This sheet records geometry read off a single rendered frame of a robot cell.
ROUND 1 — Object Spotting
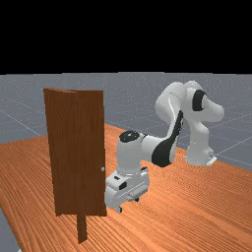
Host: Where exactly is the brown door leaf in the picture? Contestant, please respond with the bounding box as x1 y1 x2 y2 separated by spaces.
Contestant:
43 87 108 218

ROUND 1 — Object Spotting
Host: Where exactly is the brown door frame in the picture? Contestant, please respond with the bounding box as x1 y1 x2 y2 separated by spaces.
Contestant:
76 90 89 245

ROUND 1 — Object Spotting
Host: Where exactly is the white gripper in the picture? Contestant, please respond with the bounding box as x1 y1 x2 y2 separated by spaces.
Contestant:
104 166 151 215

